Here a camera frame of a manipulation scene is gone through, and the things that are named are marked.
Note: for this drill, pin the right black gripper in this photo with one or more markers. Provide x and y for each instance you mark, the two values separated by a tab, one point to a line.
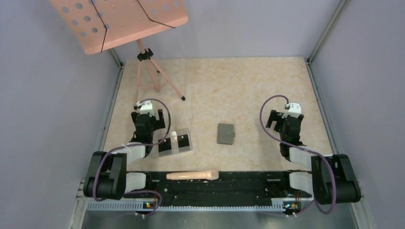
276	116

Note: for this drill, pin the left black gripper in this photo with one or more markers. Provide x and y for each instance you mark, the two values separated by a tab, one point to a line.
160	122

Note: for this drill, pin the grey leather card holder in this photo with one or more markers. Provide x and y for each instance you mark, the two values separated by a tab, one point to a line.
225	134

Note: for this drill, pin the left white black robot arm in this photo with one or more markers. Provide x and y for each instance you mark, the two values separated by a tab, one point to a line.
106	176

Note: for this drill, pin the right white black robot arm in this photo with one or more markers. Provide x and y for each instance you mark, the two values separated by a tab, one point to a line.
329	178

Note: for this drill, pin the black card left compartment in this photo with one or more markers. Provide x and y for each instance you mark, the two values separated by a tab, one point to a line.
165	145

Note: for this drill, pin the black card behind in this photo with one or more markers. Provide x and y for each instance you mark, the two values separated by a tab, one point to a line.
183	143

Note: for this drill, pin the pink toy microphone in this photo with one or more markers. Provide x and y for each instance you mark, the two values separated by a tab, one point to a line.
192	175

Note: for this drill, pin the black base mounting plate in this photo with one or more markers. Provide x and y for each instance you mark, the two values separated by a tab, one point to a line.
231	189

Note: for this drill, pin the pink perforated music stand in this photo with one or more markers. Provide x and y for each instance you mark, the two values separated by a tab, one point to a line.
101	25

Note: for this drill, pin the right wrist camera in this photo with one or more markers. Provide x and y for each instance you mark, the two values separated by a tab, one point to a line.
293	110

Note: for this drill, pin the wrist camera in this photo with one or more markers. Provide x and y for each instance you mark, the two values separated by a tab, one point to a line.
145	108
293	110

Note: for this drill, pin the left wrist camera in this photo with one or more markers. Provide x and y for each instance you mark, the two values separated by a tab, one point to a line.
145	108

